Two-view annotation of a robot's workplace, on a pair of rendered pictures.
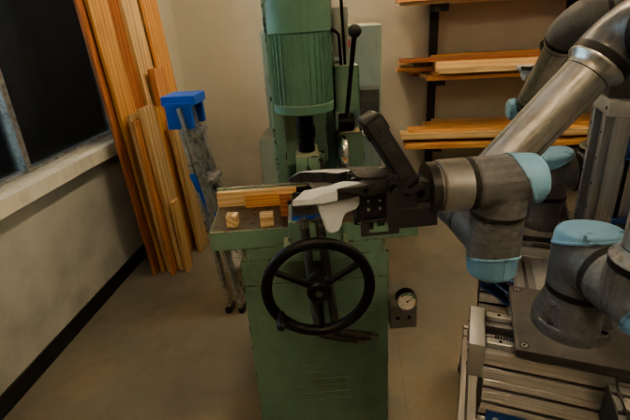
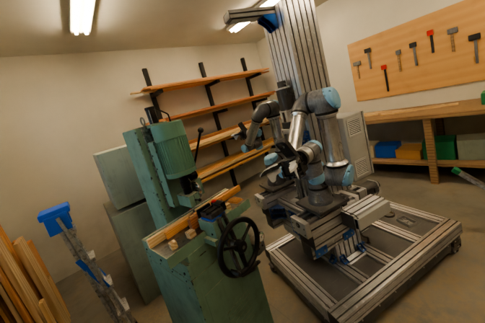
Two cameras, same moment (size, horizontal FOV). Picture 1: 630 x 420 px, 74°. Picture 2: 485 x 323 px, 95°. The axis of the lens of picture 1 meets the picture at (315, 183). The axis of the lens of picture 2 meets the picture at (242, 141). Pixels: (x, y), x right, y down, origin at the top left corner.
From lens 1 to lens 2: 0.60 m
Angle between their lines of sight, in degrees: 43
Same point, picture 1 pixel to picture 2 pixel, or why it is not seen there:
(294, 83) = (181, 160)
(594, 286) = (329, 177)
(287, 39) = (172, 141)
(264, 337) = (209, 306)
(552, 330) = (322, 202)
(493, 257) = (320, 174)
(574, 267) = not seen: hidden behind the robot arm
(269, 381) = not seen: outside the picture
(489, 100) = (201, 159)
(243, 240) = (185, 251)
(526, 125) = (296, 136)
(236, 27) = (37, 166)
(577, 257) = not seen: hidden behind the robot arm
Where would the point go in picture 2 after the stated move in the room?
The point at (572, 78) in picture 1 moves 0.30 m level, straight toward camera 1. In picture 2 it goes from (299, 120) to (335, 121)
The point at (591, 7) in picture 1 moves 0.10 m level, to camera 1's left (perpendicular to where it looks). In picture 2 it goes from (263, 106) to (255, 109)
